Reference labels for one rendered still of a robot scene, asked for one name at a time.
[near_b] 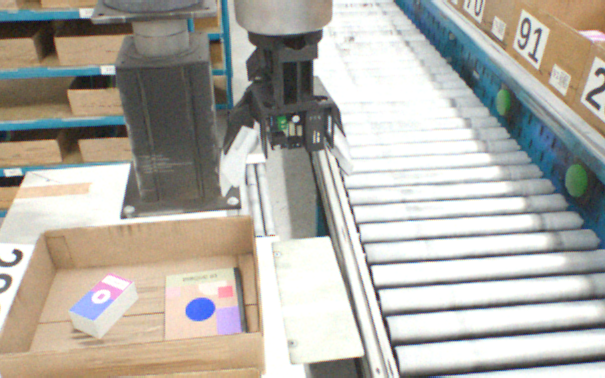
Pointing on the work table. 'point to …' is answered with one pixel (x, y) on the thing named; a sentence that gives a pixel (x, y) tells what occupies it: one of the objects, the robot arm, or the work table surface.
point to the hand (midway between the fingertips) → (286, 182)
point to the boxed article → (103, 305)
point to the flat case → (204, 304)
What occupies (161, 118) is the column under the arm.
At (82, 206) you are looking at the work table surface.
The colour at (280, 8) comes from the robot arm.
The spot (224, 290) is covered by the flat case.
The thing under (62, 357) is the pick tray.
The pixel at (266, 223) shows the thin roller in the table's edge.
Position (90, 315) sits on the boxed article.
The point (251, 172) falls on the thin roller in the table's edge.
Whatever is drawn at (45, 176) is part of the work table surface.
